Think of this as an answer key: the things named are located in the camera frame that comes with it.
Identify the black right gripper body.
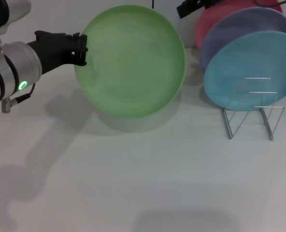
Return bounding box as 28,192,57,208
198,0,217,9

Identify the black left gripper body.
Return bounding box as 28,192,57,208
26,30,75,75

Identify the green plastic plate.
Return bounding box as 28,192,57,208
74,5,187,119

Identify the red plastic plate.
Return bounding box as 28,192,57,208
195,0,283,50

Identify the purple plastic plate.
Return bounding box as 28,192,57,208
200,6,286,72

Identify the teal plastic plate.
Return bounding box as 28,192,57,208
203,30,286,111

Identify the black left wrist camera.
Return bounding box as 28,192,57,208
0,0,32,37

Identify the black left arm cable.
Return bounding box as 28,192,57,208
1,83,36,114

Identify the metal wire plate rack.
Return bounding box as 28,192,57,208
221,77,285,141

